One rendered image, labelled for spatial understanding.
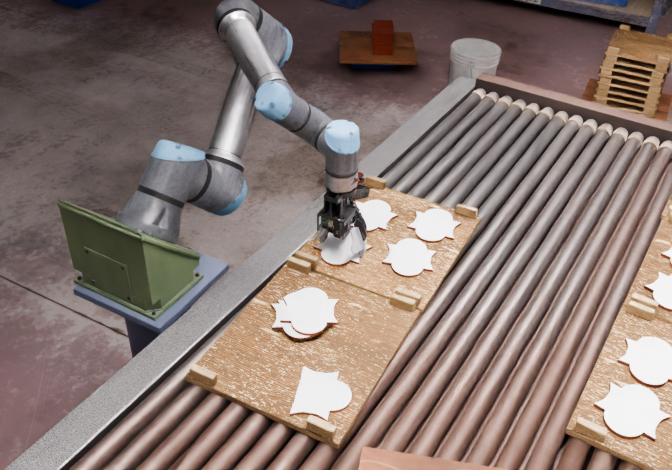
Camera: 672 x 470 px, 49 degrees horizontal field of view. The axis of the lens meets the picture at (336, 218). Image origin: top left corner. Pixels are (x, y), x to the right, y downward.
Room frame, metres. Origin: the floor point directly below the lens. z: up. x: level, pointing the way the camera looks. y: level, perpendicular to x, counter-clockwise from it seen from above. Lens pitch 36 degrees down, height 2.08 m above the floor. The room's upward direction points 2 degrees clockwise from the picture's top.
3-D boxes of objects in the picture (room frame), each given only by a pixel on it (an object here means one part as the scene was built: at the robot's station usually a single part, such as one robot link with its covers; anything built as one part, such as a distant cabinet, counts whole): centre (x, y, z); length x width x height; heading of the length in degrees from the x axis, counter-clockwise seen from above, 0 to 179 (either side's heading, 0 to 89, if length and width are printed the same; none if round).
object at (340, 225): (1.40, -0.01, 1.08); 0.09 x 0.08 x 0.12; 153
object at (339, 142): (1.41, -0.01, 1.24); 0.09 x 0.08 x 0.11; 35
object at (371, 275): (1.48, -0.14, 0.93); 0.41 x 0.35 x 0.02; 153
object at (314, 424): (0.87, 0.01, 0.95); 0.06 x 0.02 x 0.03; 64
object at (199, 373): (0.99, 0.25, 0.95); 0.06 x 0.02 x 0.03; 64
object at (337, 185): (1.40, -0.01, 1.16); 0.08 x 0.08 x 0.05
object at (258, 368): (1.11, 0.05, 0.93); 0.41 x 0.35 x 0.02; 154
